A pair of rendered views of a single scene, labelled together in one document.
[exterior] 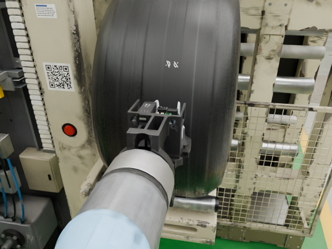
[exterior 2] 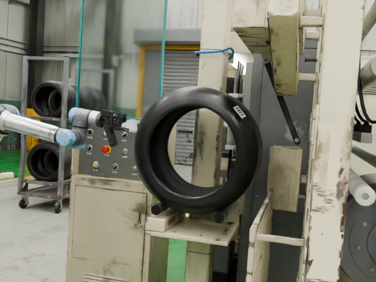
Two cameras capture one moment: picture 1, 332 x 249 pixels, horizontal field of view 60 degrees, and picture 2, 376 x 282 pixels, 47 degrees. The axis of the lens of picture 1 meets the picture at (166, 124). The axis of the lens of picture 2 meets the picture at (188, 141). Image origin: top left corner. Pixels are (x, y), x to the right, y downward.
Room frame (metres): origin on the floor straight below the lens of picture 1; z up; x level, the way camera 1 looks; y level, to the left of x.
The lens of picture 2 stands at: (0.84, -2.00, 1.32)
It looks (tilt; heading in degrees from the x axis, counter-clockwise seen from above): 3 degrees down; 95
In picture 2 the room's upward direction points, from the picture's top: 4 degrees clockwise
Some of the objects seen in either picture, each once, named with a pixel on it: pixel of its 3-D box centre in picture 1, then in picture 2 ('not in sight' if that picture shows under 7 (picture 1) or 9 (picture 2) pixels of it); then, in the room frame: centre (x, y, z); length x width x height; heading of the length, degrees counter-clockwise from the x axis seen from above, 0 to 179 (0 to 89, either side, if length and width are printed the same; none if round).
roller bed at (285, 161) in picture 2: not in sight; (284, 177); (1.15, 0.16, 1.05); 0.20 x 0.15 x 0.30; 80
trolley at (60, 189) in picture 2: not in sight; (69, 133); (-1.27, 3.81, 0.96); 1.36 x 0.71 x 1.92; 75
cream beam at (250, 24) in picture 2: not in sight; (272, 26); (1.01, -0.17, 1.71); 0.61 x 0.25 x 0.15; 80
